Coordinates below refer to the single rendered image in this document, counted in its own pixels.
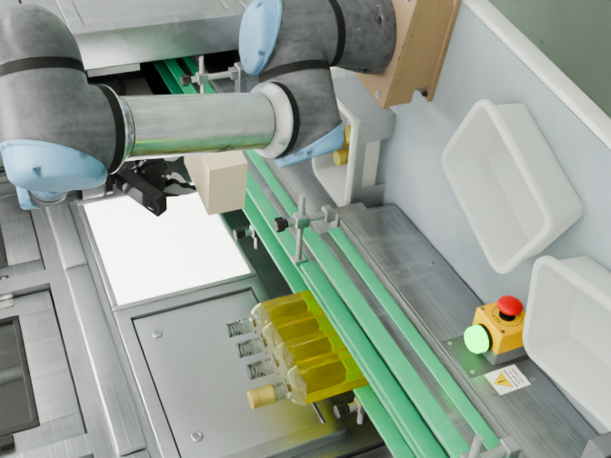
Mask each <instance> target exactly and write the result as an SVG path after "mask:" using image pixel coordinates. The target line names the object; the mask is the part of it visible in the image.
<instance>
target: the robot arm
mask: <svg viewBox="0 0 611 458"><path fill-rule="evenodd" d="M395 47H396V13H395V9H394V6H393V3H392V0H255V1H254V2H252V3H251V4H250V5H249V6H248V7H247V9H246V10H245V13H244V16H243V19H242V22H241V26H240V34H239V53H240V59H241V63H242V66H243V67H244V69H245V72H246V73H247V74H249V75H252V76H258V79H259V85H257V86H255V87H254V88H253V89H252V91H251V92H250V93H228V94H193V95H126V96H118V95H117V94H116V93H115V91H114V90H113V89H112V88H111V87H109V86H108V85H89V84H88V83H87V79H86V74H85V67H84V64H83V59H82V56H81V53H80V50H79V47H78V44H77V42H76V40H75V38H74V36H73V34H72V33H71V31H70V30H69V28H68V27H67V26H66V24H65V23H64V22H63V21H62V20H61V19H60V18H59V17H58V16H57V15H55V14H54V13H53V12H51V11H49V10H47V9H46V8H44V7H42V6H40V5H32V4H17V5H11V6H8V7H7V8H5V9H3V10H2V11H1V12H0V155H1V156H2V158H3V162H4V166H5V172H6V175H7V177H8V179H9V180H10V182H11V183H12V184H14V185H15V187H16V191H17V195H18V200H19V204H20V206H21V208H22V209H24V210H31V209H42V208H44V207H47V206H52V205H58V204H66V203H71V202H76V201H80V200H85V199H89V198H94V197H99V196H103V195H104V194H112V193H113V184H116V187H117V189H119V190H120V191H121V192H123V193H124V194H126V195H127V196H129V197H130V198H132V199H133V200H134V201H136V202H137V203H139V204H140V205H142V206H143V207H144V208H145V209H146V210H148V211H149V212H150V213H152V214H154V215H155V216H156V217H159V216H160V215H161V214H163V213H164V212H166V211H167V197H177V196H180V195H187V194H193V193H197V191H196V188H195V185H194V184H189V183H187V182H186V181H185V179H184V178H183V177H182V176H181V175H180V174H178V173H174V172H172V174H171V176H167V175H166V174H165V170H167V169H168V167H167V164H166V163H162V162H163V161H164V160H166V161H172V162H173V161H175V160H176V159H178V158H179V157H180V156H184V155H194V154H214V153H223V152H234V151H244V150H255V151H256V152H257V153H258V154H260V155H261V156H263V157H267V158H274V160H275V162H276V165H277V166H278V167H284V166H288V165H291V164H296V163H300V162H303V161H305V160H308V159H312V158H315V157H318V156H320V155H323V154H328V153H331V152H334V151H335V150H338V149H339V148H340V147H341V146H342V145H343V143H344V133H343V127H342V125H343V121H342V120H341V118H340V114H339V110H338V105H337V101H336V93H335V88H334V84H333V79H332V76H331V70H330V67H338V68H342V69H345V70H349V71H352V72H356V73H359V74H365V75H367V74H376V73H379V72H381V71H383V70H384V69H385V68H386V67H387V66H388V64H389V63H390V61H391V59H392V56H393V54H394V51H395Z"/></svg>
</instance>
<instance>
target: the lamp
mask: <svg viewBox="0 0 611 458"><path fill-rule="evenodd" d="M465 342H466V346H467V348H468V349H469V350H470V351H471V352H473V353H482V352H487V351H490V350H491V349H492V346H493V339H492V335H491V333H490V331H489V330H488V328H487V327H486V326H485V325H484V324H476V325H474V326H471V327H468V328H467V329H466V331H465Z"/></svg>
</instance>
